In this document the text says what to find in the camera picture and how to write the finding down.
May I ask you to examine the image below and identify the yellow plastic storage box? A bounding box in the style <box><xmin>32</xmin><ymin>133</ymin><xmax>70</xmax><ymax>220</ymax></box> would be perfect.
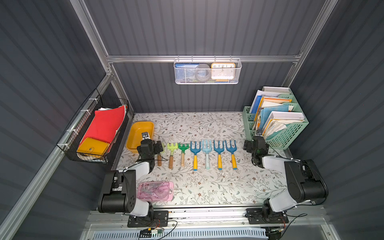
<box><xmin>126</xmin><ymin>121</ymin><xmax>155</xmax><ymax>154</ymax></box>

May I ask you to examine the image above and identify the lime green rake wooden handle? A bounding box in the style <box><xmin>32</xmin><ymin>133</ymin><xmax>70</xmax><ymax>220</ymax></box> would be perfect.
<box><xmin>167</xmin><ymin>143</ymin><xmax>178</xmax><ymax>170</ymax></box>

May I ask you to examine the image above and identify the dark blue rake yellow handle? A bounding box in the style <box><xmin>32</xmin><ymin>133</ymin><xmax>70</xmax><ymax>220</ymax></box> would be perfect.
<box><xmin>225</xmin><ymin>140</ymin><xmax>238</xmax><ymax>170</ymax></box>

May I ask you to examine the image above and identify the light blue rake pale handle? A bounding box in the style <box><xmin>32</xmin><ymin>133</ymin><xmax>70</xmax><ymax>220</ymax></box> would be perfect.
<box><xmin>202</xmin><ymin>139</ymin><xmax>213</xmax><ymax>170</ymax></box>

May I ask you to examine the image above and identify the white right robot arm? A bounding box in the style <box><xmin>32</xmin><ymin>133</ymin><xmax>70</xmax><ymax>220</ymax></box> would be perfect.
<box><xmin>243</xmin><ymin>135</ymin><xmax>329</xmax><ymax>217</ymax></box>

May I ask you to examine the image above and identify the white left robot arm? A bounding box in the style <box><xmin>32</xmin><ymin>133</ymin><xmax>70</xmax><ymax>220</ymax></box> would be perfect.
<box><xmin>98</xmin><ymin>132</ymin><xmax>163</xmax><ymax>217</ymax></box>

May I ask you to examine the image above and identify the yellow box in basket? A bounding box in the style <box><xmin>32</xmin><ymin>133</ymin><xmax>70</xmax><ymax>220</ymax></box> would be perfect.
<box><xmin>77</xmin><ymin>138</ymin><xmax>110</xmax><ymax>156</ymax></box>

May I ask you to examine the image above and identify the blue box in basket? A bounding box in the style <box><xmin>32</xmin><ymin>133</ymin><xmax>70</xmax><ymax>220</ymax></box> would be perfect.
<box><xmin>174</xmin><ymin>63</ymin><xmax>199</xmax><ymax>85</ymax></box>

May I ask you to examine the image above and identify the green plastic file organizer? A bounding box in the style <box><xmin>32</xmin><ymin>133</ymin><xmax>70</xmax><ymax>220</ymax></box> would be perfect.
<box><xmin>243</xmin><ymin>87</ymin><xmax>309</xmax><ymax>150</ymax></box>

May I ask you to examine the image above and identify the papers and folders stack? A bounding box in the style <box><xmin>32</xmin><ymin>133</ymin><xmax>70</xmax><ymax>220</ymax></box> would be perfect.
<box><xmin>247</xmin><ymin>87</ymin><xmax>308</xmax><ymax>140</ymax></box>

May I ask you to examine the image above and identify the pink plastic case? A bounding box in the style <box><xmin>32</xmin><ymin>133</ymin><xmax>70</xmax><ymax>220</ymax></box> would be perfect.
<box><xmin>137</xmin><ymin>182</ymin><xmax>174</xmax><ymax>202</ymax></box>

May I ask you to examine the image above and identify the red folder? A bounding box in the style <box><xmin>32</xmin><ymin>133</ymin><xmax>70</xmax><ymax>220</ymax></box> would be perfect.
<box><xmin>81</xmin><ymin>105</ymin><xmax>127</xmax><ymax>144</ymax></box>

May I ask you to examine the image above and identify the yellow white clock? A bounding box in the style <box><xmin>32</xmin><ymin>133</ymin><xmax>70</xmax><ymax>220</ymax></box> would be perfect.
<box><xmin>211</xmin><ymin>63</ymin><xmax>236</xmax><ymax>81</ymax></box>

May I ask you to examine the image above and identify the grey tape roll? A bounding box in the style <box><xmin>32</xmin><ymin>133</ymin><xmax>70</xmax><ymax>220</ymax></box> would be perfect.
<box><xmin>195</xmin><ymin>64</ymin><xmax>211</xmax><ymax>83</ymax></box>

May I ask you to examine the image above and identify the black wire side basket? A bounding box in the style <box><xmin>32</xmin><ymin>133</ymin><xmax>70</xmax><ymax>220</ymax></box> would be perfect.
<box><xmin>57</xmin><ymin>94</ymin><xmax>129</xmax><ymax>164</ymax></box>

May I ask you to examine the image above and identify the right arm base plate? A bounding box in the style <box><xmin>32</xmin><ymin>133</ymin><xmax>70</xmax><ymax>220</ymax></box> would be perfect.
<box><xmin>245</xmin><ymin>208</ymin><xmax>289</xmax><ymax>225</ymax></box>

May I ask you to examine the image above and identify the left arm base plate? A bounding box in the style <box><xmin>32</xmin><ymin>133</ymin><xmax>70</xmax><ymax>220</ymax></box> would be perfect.
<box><xmin>127</xmin><ymin>211</ymin><xmax>169</xmax><ymax>228</ymax></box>

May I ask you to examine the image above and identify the white wire wall basket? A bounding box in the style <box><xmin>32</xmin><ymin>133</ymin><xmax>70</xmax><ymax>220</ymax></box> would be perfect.
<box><xmin>174</xmin><ymin>57</ymin><xmax>243</xmax><ymax>85</ymax></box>

